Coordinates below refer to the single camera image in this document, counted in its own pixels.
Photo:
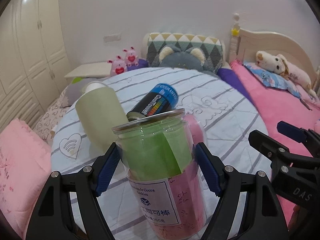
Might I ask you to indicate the white dog plush toy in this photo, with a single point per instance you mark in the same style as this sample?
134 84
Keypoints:
279 65

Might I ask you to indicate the pink plastic cup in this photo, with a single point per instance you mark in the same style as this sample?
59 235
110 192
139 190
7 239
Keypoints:
194 131

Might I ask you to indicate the white bedside table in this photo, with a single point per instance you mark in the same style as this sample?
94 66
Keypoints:
98 69

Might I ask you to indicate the pink pig plush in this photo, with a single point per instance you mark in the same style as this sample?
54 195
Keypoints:
131 57
118 66

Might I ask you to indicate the olive green cup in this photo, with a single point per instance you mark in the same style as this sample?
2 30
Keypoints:
99 111

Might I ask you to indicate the white paper cup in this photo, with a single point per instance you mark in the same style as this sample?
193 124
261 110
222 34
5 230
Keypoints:
94 85

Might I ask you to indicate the purple bed sheet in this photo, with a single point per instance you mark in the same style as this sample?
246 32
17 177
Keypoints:
225 73

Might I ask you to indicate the front pink pig plush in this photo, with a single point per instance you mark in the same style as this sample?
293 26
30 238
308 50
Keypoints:
118 66

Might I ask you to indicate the black blue towel can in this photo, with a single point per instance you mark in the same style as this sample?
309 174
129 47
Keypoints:
162 98

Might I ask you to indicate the white wall socket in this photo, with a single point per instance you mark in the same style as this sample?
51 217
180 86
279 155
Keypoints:
112 38

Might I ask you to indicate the blue cartoon pillow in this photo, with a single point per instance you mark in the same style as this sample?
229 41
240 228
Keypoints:
272 80

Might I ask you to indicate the cream wardrobe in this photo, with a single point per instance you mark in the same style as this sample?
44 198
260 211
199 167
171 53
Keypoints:
33 59

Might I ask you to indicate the pink embroidered quilt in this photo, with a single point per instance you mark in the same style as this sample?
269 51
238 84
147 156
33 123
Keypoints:
25 167

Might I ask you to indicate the back pink pig plush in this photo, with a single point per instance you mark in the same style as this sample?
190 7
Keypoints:
131 57

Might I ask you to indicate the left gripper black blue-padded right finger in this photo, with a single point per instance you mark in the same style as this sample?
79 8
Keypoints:
263 217

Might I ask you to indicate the cream wooden bed headboard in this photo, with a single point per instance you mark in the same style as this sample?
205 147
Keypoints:
244 47

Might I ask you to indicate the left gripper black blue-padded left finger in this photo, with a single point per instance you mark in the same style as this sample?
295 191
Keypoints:
52 217

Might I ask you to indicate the diamond pattern headboard cushion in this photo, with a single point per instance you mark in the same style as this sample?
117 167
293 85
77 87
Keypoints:
213 48

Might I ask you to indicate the clear jar green pink contents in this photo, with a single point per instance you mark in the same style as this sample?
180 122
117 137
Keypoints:
158 156

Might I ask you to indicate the striped white quilt tablecloth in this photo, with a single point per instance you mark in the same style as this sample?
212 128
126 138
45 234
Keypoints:
226 115

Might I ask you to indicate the heart pattern blanket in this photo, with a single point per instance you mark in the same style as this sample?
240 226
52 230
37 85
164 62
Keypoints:
45 127

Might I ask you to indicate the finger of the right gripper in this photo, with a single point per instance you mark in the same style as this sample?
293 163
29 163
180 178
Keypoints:
274 150
292 129

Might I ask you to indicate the grey bear cushion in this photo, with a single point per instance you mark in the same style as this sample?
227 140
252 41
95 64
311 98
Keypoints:
190 59

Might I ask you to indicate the pink bedspread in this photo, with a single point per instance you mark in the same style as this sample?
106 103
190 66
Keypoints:
276 105

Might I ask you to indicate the grey flower pillow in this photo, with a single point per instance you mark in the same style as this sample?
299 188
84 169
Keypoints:
77 88

